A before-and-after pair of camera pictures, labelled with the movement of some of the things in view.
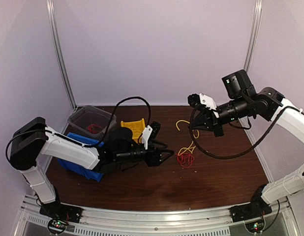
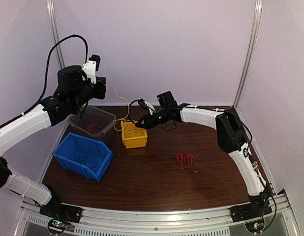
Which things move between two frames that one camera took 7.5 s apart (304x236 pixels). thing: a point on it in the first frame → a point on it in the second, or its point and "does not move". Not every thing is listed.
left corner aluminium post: (56, 45) does not move
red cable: (185, 160) does not move
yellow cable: (190, 147) → (129, 107)
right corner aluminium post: (254, 34) does not move
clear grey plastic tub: (92, 121) does not move
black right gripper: (210, 122) → (150, 122)
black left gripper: (155, 161) → (102, 82)
